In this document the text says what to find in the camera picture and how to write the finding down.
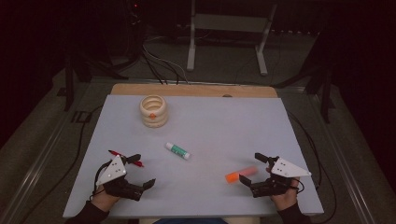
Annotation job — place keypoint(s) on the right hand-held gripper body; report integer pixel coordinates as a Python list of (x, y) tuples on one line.
[(288, 169)]

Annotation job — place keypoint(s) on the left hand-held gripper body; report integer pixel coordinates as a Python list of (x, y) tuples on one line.
[(113, 169)]

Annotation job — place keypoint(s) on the orange highlighter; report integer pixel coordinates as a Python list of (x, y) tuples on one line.
[(232, 177)]

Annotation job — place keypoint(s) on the red pen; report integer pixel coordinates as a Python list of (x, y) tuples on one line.
[(113, 152)]

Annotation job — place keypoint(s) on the cream ringed pen holder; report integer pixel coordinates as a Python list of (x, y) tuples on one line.
[(154, 121)]

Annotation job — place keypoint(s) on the green and white glue stick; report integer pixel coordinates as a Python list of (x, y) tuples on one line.
[(177, 151)]

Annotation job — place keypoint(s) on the person's right hand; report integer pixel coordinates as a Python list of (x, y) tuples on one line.
[(286, 200)]

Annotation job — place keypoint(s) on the person's left hand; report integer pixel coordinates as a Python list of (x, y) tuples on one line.
[(102, 199)]

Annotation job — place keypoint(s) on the black floor stand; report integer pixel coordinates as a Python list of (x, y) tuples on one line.
[(70, 84), (325, 93)]

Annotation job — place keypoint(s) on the black equipment rack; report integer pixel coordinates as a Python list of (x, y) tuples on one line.
[(135, 31)]

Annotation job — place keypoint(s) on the white metal stand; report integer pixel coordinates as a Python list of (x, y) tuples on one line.
[(229, 23)]

